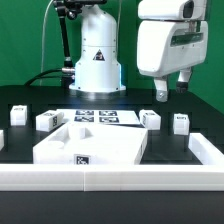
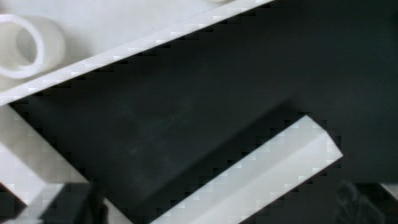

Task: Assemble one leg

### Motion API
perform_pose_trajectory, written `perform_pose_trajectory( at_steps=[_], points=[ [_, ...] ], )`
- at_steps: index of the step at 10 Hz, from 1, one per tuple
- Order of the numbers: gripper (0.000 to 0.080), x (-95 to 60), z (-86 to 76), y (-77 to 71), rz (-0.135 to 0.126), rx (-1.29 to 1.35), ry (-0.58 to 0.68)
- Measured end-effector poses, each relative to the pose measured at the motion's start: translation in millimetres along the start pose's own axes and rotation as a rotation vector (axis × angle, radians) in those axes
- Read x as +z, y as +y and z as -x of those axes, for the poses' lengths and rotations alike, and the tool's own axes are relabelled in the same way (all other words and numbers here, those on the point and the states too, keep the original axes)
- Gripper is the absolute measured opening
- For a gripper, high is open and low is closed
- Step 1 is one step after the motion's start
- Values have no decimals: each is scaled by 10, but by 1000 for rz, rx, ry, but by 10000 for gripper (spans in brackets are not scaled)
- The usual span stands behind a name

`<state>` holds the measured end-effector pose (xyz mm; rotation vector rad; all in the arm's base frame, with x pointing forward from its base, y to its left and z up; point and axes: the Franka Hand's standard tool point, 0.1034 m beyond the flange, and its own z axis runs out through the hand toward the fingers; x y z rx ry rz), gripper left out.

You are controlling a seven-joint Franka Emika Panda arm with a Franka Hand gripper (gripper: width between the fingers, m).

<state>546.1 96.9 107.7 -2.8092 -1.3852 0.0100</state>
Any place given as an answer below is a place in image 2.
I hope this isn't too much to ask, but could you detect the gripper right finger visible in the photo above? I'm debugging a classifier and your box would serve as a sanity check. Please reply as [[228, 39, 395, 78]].
[[335, 181, 398, 224]]

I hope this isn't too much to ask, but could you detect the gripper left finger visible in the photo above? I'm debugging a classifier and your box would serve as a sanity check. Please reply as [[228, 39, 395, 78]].
[[38, 183, 108, 224]]

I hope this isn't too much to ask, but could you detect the white square tabletop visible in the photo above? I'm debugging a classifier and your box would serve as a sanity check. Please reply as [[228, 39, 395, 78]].
[[0, 0, 271, 106]]

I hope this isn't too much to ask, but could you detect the white U-shaped obstacle fence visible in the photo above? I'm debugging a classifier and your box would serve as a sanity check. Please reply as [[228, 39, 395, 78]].
[[102, 114, 344, 224]]

